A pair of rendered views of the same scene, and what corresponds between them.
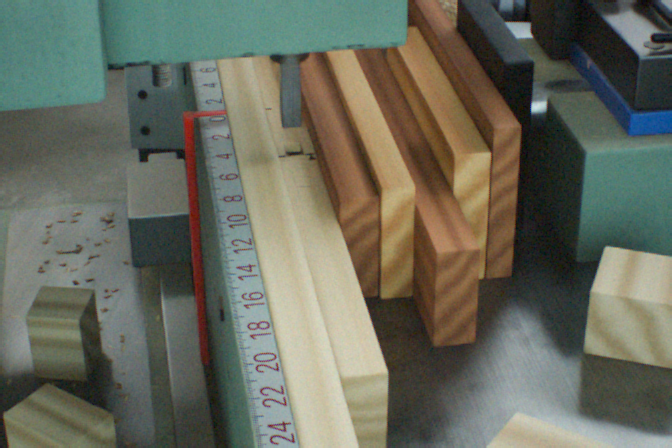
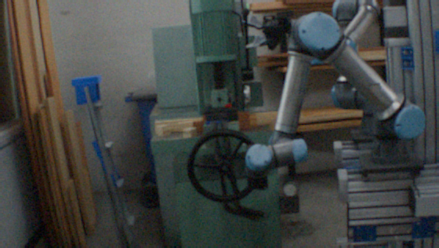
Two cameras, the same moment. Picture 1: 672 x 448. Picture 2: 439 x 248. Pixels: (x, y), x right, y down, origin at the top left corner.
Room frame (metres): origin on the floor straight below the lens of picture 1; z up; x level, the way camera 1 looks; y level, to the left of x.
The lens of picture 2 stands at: (0.96, -2.12, 1.28)
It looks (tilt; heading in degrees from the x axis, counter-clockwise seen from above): 9 degrees down; 101
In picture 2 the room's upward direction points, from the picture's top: 5 degrees counter-clockwise
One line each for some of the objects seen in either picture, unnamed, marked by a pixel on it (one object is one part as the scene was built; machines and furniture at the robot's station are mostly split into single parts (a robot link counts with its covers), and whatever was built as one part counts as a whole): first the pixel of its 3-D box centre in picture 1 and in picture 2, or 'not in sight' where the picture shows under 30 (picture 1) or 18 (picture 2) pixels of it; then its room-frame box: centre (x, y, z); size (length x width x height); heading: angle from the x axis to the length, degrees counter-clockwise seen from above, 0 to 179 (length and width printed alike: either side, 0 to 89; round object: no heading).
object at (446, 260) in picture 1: (400, 171); (219, 125); (0.58, -0.03, 0.92); 0.23 x 0.02 x 0.05; 9
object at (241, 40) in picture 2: not in sight; (248, 51); (0.70, 0.26, 1.23); 0.09 x 0.08 x 0.15; 99
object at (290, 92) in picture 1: (289, 76); not in sight; (0.58, 0.02, 0.97); 0.01 x 0.01 x 0.05; 9
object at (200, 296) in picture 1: (212, 242); not in sight; (0.58, 0.06, 0.89); 0.02 x 0.01 x 0.14; 99
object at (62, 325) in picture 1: (64, 333); not in sight; (0.59, 0.15, 0.82); 0.03 x 0.03 x 0.04; 83
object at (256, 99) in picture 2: not in sight; (252, 93); (0.71, 0.23, 1.02); 0.09 x 0.07 x 0.12; 9
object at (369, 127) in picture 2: not in sight; (375, 122); (1.28, 0.12, 0.87); 0.15 x 0.15 x 0.10
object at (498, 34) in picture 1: (546, 105); not in sight; (0.60, -0.11, 0.95); 0.09 x 0.07 x 0.09; 9
